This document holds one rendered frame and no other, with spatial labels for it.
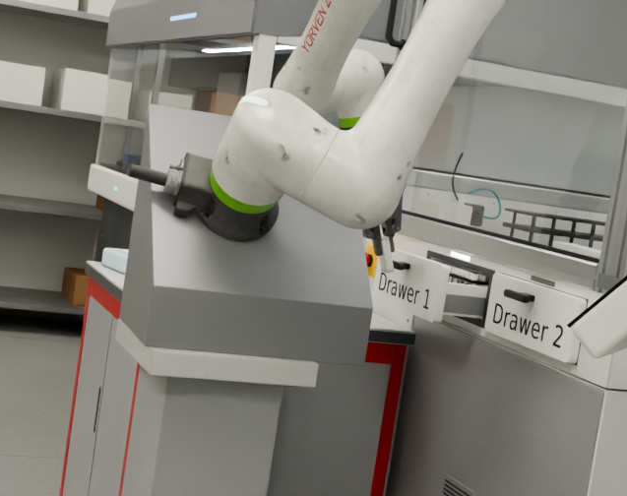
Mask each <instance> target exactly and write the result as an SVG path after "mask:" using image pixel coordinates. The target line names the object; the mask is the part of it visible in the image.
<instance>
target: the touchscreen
mask: <svg viewBox="0 0 627 496"><path fill-rule="evenodd" d="M567 326H568V328H571V330H572V333H573V334H574V335H575V336H576V338H577V339H578V340H579V341H580V342H581V344H582V345H583V346H584V347H585V349H586V350H587V351H588V352H589V353H590V355H591V356H592V357H594V358H601V357H604V356H607V355H608V354H611V353H614V352H617V351H619V350H622V349H625V348H627V276H626V277H625V278H624V279H622V280H621V281H620V282H619V283H617V284H616V285H615V286H614V287H613V288H611V289H610V290H609V291H608V292H606V293H605V294H604V295H603V296H602V297H600V298H599V299H598V300H597V301H596V302H594V303H593V304H592V305H591V306H590V307H588V308H587V309H586V310H585V311H584V312H582V313H581V314H580V315H579V316H577V317H576V318H575V319H574V320H573V321H571V322H570V323H569V324H568V325H567Z"/></svg>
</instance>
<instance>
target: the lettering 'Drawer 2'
mask: <svg viewBox="0 0 627 496"><path fill-rule="evenodd" d="M497 306H499V307H500V308H501V318H500V320H499V321H498V322H497V321H495V315H496V309H497ZM513 316H514V317H516V321H514V320H512V321H511V322H510V329H511V330H514V329H515V330H514V331H516V328H517V322H518V317H517V315H515V314H512V317H513ZM502 317H503V307H502V306H501V305H500V304H498V303H496V304H495V310H494V316H493V323H496V324H499V323H500V322H501V320H502ZM513 322H514V323H516V324H515V327H514V328H512V327H511V324H512V323H513ZM530 324H531V320H530V321H529V324H528V327H527V319H525V321H524V324H523V326H522V317H521V320H520V333H522V331H523V328H524V326H525V335H526V334H527V333H528V330H529V327H530ZM534 325H537V326H538V330H537V329H534V328H533V327H534ZM556 328H560V329H561V334H560V336H559V337H558V338H557V339H556V340H555V341H554V343H553V345H554V346H556V347H559V348H560V346H561V345H558V344H556V342H557V341H558V340H559V339H560V338H561V336H562V334H563V328H562V327H561V326H560V325H556ZM533 331H536V332H539V323H537V322H535V323H533V326H532V337H533V338H534V339H538V337H535V336H534V335H533Z"/></svg>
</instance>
